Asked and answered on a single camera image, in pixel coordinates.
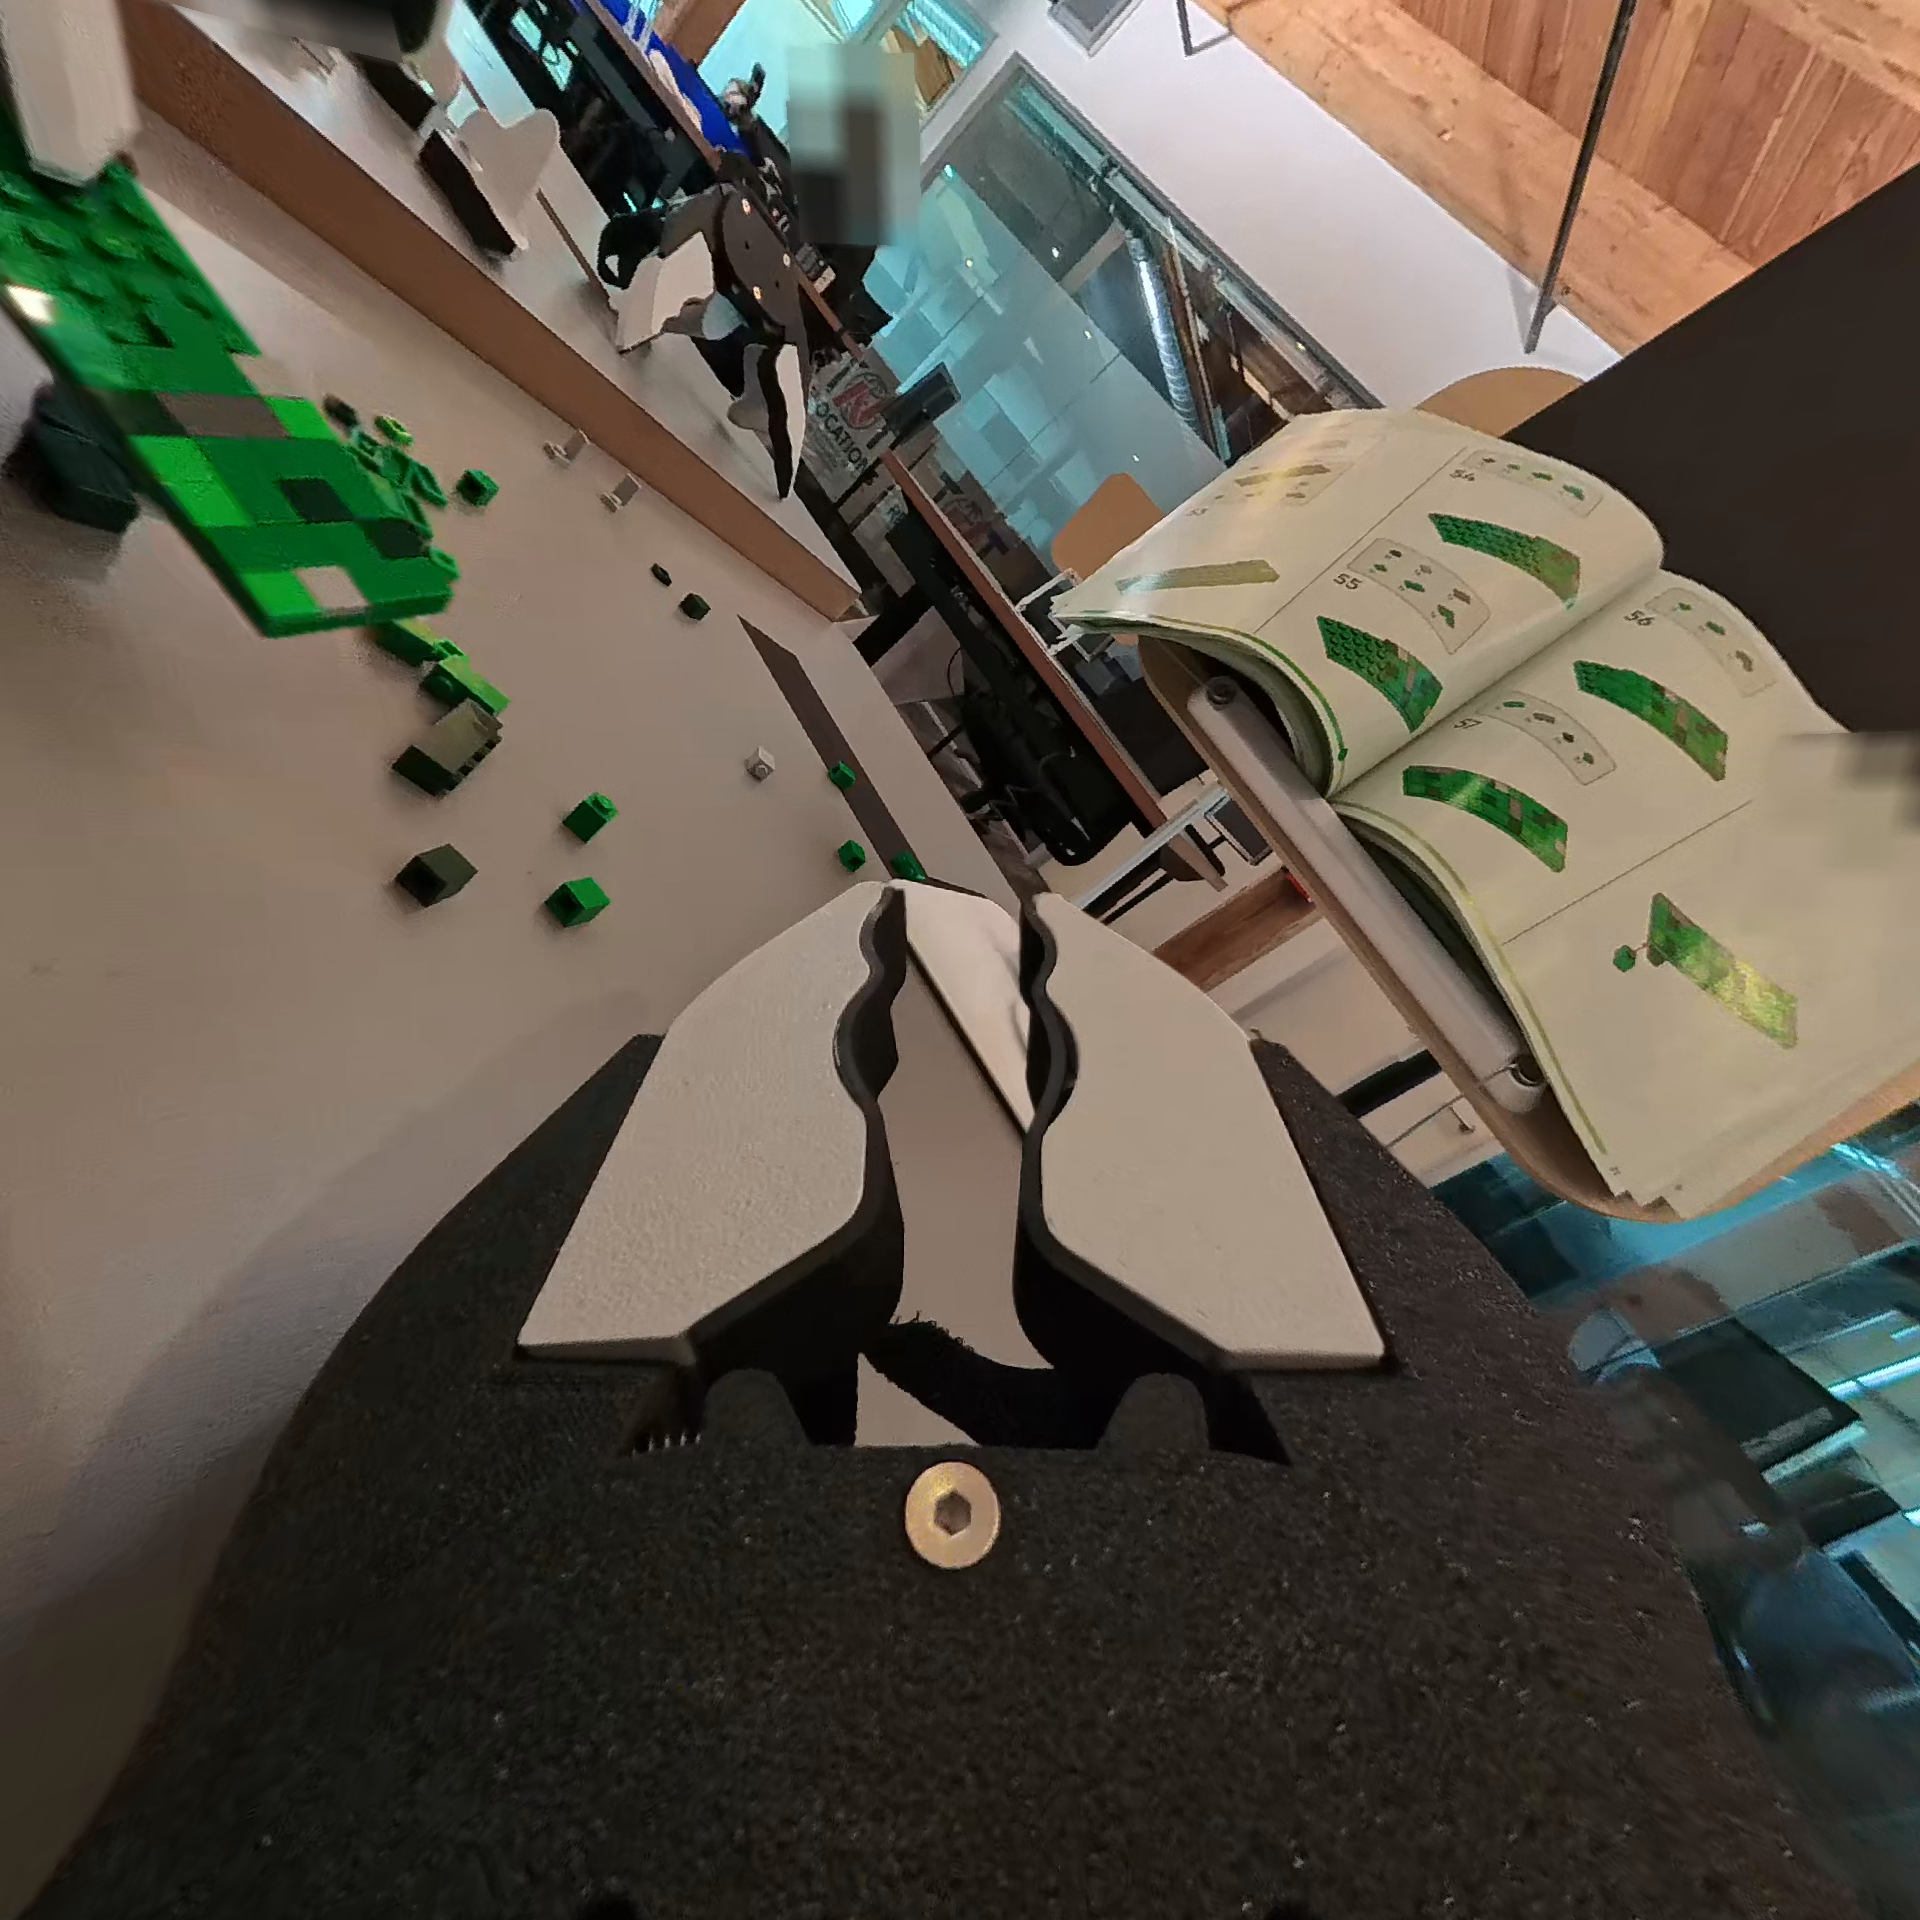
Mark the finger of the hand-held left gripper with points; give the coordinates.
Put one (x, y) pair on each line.
(72, 82)

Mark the black metal rod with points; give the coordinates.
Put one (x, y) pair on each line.
(1588, 169)

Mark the black office chair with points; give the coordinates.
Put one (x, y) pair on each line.
(1049, 775)

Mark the glass partition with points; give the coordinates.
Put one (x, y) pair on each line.
(1049, 303)

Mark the red white sign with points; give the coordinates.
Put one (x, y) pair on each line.
(844, 424)

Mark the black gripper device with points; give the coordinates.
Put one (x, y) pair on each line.
(757, 256)

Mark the white desk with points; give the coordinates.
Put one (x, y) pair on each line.
(225, 1047)

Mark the large dark green brick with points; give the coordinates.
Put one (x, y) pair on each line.
(84, 461)

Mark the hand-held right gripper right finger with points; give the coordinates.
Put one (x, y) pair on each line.
(1197, 1184)

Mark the white stand with black base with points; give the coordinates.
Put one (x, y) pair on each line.
(509, 157)

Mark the grey metal bar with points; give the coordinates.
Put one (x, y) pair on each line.
(1343, 868)

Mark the brick building instruction booklet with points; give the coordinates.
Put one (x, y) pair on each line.
(1648, 840)

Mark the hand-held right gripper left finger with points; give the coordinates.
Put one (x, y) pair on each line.
(724, 1177)

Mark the green mosaic brick plate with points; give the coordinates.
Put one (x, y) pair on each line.
(225, 448)

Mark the wood edged neighbouring desk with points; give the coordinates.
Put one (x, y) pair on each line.
(448, 303)

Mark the scattered loose green bricks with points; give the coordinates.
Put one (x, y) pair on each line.
(576, 901)

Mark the black flat panel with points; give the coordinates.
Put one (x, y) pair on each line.
(1800, 448)

